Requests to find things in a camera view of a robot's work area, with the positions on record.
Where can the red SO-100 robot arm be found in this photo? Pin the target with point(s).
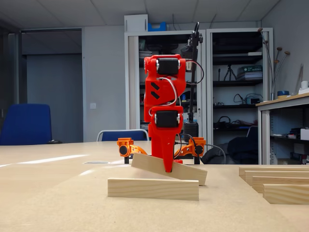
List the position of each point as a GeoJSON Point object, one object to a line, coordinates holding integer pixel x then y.
{"type": "Point", "coordinates": [164, 91]}

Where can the grey open shelf cabinet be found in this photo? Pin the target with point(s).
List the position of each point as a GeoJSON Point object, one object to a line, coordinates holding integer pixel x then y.
{"type": "Point", "coordinates": [209, 108]}
{"type": "Point", "coordinates": [132, 43]}

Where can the black jacket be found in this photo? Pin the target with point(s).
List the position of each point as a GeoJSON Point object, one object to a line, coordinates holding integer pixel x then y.
{"type": "Point", "coordinates": [213, 155]}

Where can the dark blue chair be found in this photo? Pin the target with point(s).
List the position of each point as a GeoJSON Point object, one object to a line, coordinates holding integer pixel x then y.
{"type": "Point", "coordinates": [241, 149]}

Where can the black mini tripod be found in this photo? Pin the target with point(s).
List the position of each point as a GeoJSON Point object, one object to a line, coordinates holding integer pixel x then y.
{"type": "Point", "coordinates": [230, 68]}

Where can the blue plastic box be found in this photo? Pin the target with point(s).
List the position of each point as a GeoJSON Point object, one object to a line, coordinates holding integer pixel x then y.
{"type": "Point", "coordinates": [157, 27]}

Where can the stack of books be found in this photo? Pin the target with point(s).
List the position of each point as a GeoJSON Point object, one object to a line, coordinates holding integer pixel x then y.
{"type": "Point", "coordinates": [249, 72]}

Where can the white box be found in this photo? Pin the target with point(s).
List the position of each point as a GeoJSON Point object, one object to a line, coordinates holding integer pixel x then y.
{"type": "Point", "coordinates": [135, 23]}

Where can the brown MDF base board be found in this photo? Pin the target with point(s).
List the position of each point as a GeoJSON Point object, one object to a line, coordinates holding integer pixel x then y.
{"type": "Point", "coordinates": [72, 217]}

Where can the black computer mouse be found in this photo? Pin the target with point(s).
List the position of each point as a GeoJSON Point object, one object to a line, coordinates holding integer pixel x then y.
{"type": "Point", "coordinates": [53, 141]}

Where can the blue tape roll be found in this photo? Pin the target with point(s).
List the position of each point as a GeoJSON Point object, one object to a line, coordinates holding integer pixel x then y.
{"type": "Point", "coordinates": [283, 93]}

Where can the grey side desk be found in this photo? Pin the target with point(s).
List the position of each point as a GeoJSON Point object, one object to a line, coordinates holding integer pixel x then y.
{"type": "Point", "coordinates": [285, 102]}

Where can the coat stand wooden knobs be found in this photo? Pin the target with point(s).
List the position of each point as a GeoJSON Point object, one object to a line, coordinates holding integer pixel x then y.
{"type": "Point", "coordinates": [287, 52]}

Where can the blue office chair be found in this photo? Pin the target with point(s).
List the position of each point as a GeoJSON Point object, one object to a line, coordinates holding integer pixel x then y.
{"type": "Point", "coordinates": [26, 124]}

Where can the white cup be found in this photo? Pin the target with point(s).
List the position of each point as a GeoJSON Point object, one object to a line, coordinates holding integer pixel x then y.
{"type": "Point", "coordinates": [304, 85]}

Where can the blue chair grey frame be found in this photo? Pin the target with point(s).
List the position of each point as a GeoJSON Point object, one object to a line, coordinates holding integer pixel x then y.
{"type": "Point", "coordinates": [120, 135]}

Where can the white light switch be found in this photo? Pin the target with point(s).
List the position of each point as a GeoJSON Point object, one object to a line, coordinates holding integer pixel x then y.
{"type": "Point", "coordinates": [93, 105]}

